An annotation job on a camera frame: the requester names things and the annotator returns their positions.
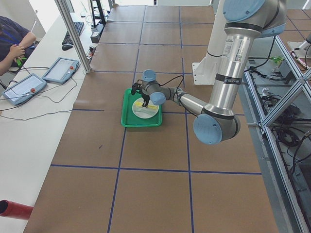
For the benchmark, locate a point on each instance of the green plastic tray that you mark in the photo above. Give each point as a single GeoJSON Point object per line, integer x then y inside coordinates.
{"type": "Point", "coordinates": [128, 119]}

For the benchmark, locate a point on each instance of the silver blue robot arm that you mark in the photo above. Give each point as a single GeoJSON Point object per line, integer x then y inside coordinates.
{"type": "Point", "coordinates": [245, 20]}

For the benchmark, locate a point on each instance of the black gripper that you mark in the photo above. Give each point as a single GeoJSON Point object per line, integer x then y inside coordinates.
{"type": "Point", "coordinates": [146, 98]}

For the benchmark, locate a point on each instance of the red cylinder tube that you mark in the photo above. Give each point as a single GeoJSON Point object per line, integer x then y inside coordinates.
{"type": "Point", "coordinates": [15, 210]}

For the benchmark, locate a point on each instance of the aluminium frame post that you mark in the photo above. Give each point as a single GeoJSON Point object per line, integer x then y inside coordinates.
{"type": "Point", "coordinates": [65, 14]}

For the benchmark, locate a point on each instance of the near teach pendant tablet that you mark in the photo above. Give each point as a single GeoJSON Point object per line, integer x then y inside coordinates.
{"type": "Point", "coordinates": [24, 90]}

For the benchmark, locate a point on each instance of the teach pendant tablet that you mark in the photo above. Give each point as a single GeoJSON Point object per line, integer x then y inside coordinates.
{"type": "Point", "coordinates": [24, 90]}
{"type": "Point", "coordinates": [61, 70]}

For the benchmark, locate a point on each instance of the aluminium frame rail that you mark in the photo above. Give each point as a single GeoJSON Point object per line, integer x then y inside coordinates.
{"type": "Point", "coordinates": [278, 88]}

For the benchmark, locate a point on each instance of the far teach pendant tablet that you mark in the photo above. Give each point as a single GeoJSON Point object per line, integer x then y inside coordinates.
{"type": "Point", "coordinates": [61, 70]}

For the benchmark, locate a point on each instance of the black computer mouse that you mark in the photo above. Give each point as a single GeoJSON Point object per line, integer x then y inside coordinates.
{"type": "Point", "coordinates": [67, 46]}

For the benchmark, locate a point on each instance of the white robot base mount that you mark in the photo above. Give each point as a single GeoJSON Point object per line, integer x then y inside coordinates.
{"type": "Point", "coordinates": [204, 72]}

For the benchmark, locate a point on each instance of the yellow plastic spoon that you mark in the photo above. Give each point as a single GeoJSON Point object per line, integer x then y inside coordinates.
{"type": "Point", "coordinates": [140, 104]}

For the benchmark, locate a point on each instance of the white round plate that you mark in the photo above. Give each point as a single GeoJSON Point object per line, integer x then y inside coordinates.
{"type": "Point", "coordinates": [143, 112]}

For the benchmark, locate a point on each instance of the seated person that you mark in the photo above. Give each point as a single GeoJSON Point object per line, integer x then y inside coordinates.
{"type": "Point", "coordinates": [16, 44]}

